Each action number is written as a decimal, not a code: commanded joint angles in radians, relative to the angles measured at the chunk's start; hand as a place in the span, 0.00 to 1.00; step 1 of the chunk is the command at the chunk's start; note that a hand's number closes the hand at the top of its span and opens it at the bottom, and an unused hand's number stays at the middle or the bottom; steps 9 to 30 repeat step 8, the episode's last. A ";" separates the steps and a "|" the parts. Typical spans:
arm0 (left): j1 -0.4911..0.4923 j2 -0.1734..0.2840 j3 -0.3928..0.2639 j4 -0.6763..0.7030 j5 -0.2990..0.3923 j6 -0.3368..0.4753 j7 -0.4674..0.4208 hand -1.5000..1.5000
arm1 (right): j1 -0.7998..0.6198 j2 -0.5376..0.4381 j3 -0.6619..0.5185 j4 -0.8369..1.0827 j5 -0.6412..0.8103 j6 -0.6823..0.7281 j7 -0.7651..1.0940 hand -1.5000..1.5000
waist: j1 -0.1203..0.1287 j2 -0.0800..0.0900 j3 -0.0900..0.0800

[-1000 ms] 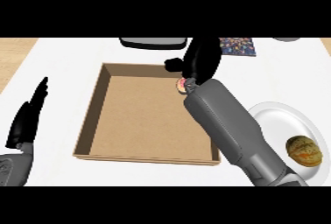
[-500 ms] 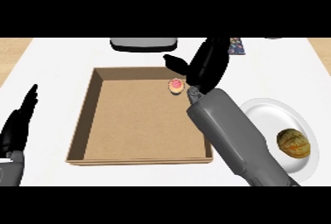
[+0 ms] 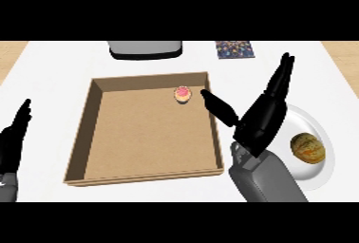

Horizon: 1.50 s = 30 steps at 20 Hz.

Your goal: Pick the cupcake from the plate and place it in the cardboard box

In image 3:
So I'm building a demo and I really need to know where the pink frosted cupcake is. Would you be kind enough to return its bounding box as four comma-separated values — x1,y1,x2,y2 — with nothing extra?
172,85,193,106

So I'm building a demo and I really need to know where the brown cardboard box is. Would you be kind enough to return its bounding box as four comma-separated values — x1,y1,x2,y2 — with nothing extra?
63,71,226,188

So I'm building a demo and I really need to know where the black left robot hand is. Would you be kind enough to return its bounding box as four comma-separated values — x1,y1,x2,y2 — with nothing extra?
0,98,34,175

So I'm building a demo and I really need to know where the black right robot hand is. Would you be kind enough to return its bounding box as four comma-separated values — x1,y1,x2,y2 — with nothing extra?
199,52,295,159

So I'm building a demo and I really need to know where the colourful patterned box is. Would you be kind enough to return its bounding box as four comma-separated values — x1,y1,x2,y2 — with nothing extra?
214,41,257,60

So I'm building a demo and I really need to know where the grey and black appliance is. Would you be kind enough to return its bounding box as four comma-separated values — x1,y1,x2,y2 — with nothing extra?
106,41,183,61

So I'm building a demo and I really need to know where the golden brown cupcake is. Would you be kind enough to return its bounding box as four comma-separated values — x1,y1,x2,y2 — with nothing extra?
289,132,326,165

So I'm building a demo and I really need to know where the white round plate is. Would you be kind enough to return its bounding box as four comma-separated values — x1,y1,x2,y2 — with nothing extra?
276,103,336,192

